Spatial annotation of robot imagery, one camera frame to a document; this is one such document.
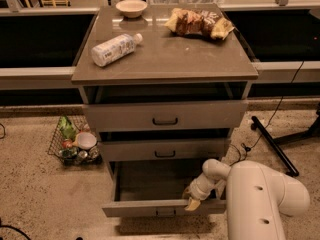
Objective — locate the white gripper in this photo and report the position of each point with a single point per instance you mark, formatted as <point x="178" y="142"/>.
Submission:
<point x="199" y="191"/>

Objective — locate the grey bottom drawer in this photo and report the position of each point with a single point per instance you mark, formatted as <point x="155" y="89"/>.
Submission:
<point x="155" y="188"/>

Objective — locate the grey drawer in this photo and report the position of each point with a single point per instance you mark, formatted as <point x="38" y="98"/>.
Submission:
<point x="164" y="149"/>
<point x="155" y="188"/>
<point x="165" y="116"/>

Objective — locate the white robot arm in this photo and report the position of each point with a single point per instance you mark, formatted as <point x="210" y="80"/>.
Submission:
<point x="256" y="198"/>

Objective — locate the grey middle drawer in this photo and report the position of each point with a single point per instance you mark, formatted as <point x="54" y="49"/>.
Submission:
<point x="164" y="149"/>

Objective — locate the grey top drawer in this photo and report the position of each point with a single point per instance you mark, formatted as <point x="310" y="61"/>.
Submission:
<point x="165" y="116"/>

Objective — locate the grey drawer cabinet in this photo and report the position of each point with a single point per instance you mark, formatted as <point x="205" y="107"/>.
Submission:
<point x="163" y="68"/>

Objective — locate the black stand leg with wheels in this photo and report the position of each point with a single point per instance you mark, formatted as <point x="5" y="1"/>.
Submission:
<point x="275" y="143"/>

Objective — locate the white cup in basket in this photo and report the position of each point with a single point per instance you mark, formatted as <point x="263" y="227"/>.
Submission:
<point x="86" y="140"/>

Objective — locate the red apple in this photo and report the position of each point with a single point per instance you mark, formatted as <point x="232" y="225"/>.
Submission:
<point x="67" y="144"/>

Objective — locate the green snack bag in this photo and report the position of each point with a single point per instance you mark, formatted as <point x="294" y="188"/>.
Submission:
<point x="66" y="128"/>

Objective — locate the metal railing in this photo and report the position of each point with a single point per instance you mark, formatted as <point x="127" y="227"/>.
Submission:
<point x="60" y="77"/>

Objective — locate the white plastic bottle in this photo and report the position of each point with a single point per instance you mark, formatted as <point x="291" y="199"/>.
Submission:
<point x="115" y="48"/>

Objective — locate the brown yellow chip bag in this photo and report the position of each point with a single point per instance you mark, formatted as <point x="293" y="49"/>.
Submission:
<point x="208" y="24"/>

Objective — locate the beige bowl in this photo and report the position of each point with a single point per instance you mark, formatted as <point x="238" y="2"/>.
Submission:
<point x="131" y="8"/>

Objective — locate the black wire basket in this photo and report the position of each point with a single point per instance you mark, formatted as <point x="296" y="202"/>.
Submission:
<point x="74" y="156"/>

